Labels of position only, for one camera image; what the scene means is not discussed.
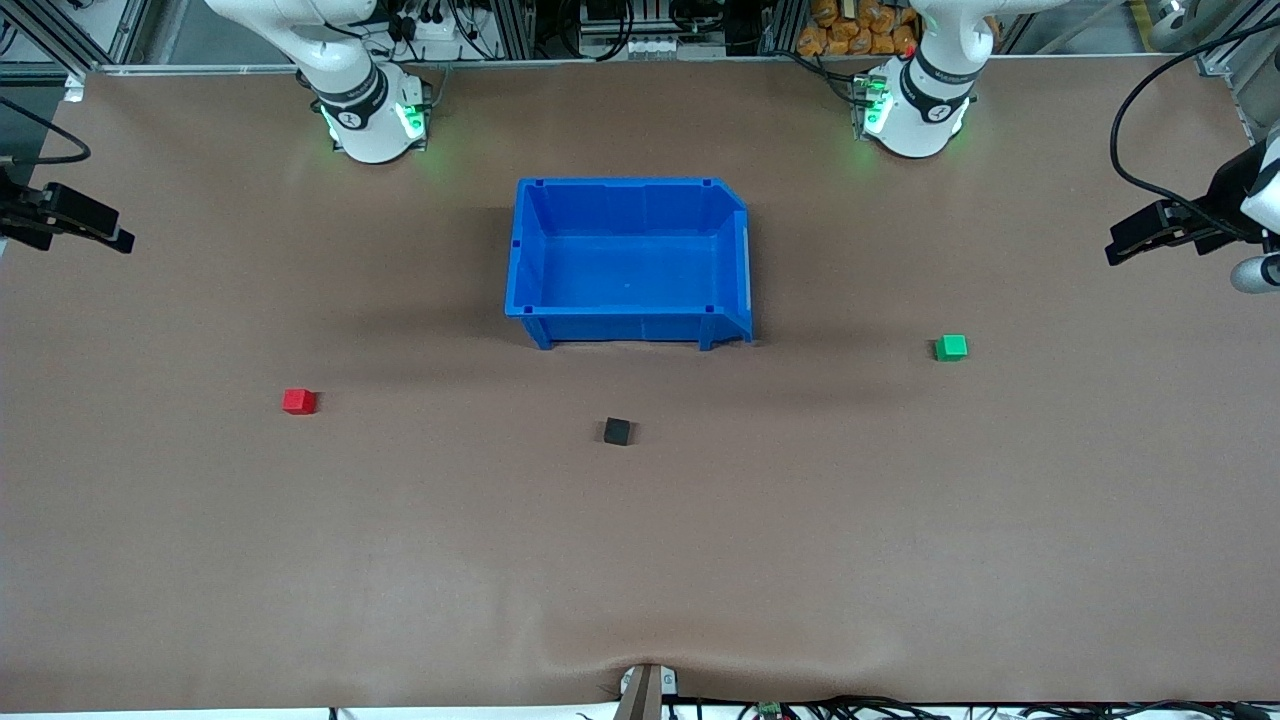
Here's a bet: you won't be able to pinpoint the orange snack bags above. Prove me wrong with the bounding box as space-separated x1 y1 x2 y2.
797 0 919 58

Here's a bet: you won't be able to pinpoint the white power strip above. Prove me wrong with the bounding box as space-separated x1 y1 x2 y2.
395 12 471 63

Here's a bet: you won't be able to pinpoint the blue plastic storage bin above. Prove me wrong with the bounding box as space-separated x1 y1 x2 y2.
503 177 754 352

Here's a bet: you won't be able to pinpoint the grey electronics unit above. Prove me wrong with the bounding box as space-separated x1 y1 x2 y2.
578 0 683 61

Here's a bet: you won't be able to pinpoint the metal table clamp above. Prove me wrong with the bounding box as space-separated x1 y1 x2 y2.
618 663 681 720

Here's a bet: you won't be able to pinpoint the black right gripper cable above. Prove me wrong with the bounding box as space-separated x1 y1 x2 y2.
0 95 93 166

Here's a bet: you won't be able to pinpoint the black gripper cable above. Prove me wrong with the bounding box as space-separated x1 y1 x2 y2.
1110 18 1280 243
0 95 93 166

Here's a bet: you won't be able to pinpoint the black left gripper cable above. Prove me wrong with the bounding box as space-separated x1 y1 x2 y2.
1110 18 1280 243

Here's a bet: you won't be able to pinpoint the aluminium table edge rail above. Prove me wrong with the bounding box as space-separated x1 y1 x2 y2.
85 52 1201 77

